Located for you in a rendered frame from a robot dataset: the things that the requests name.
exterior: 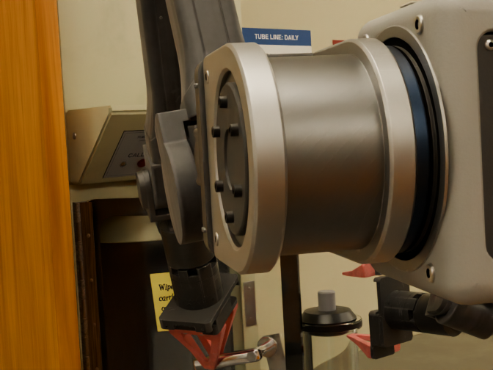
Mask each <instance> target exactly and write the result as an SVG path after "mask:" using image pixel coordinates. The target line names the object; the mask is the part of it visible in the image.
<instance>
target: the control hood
mask: <svg viewBox="0 0 493 370"><path fill-rule="evenodd" d="M146 113H147V104H142V105H111V106H99V107H92V108H86V109H74V110H68V111H67V112H66V121H67V143H68V155H69V166H70V182H71V183H73V185H80V184H97V183H106V182H115V181H131V180H136V176H135V175H131V176H122V177H113V178H102V177H103V175H104V173H105V172H106V168H107V167H108V165H109V162H110V160H111V158H112V156H113V153H114V151H115V149H116V147H117V144H118V142H119V141H120V138H121V136H122V134H123V132H124V131H134V130H144V125H145V120H146Z"/></svg>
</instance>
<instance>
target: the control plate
mask: <svg viewBox="0 0 493 370"><path fill-rule="evenodd" d="M143 145H146V141H145V130H134V131H124V132H123V134H122V136H121V138H120V141H119V142H118V144H117V147H116V149H115V151H114V153H113V156H112V158H111V160H110V162H109V165H108V167H107V168H106V172H105V173H104V175H103V177H102V178H113V177H122V176H131V175H136V172H139V171H141V170H144V169H146V167H145V166H144V167H138V165H137V163H138V161H140V160H141V159H145V157H144V151H143ZM121 162H127V165H126V166H124V167H121V166H120V163H121Z"/></svg>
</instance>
